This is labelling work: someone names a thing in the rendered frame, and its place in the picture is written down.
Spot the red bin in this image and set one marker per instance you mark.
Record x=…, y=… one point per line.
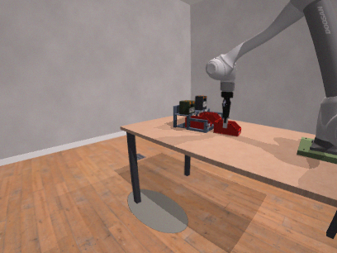
x=209, y=116
x=232, y=128
x=198, y=125

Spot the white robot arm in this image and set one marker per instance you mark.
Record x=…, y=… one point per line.
x=322, y=23

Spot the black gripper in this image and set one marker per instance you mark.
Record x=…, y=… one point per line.
x=226, y=107

